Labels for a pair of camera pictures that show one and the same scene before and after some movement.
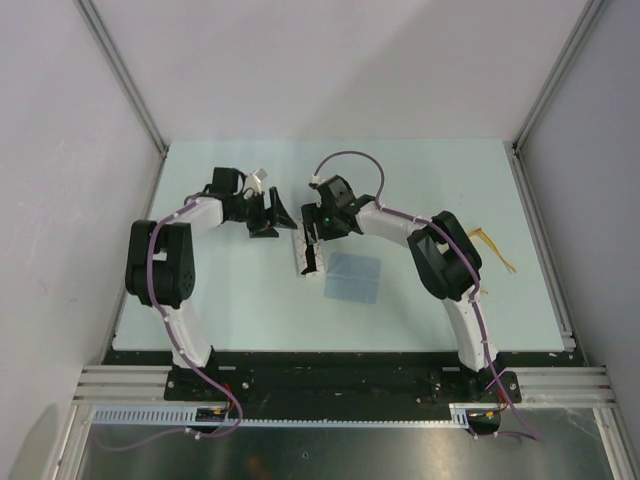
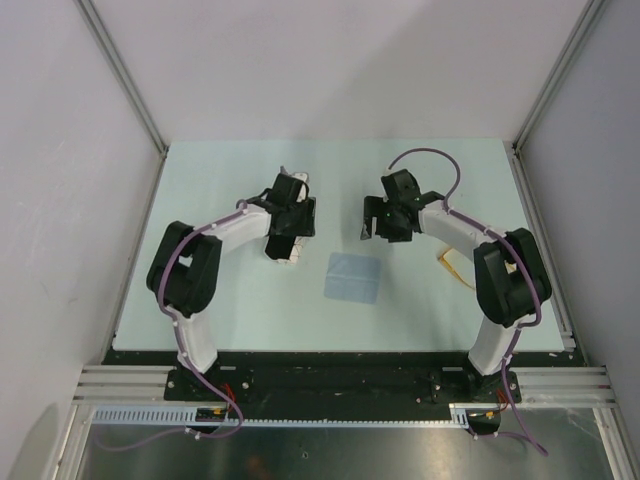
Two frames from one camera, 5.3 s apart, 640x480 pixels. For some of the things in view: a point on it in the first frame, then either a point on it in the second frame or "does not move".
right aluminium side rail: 542,247 does not move
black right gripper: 311,214 → 375,207
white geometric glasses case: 300,240 → 295,252
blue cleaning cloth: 352,278 does not move
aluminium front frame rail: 147,383 does not move
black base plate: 344,378 does not move
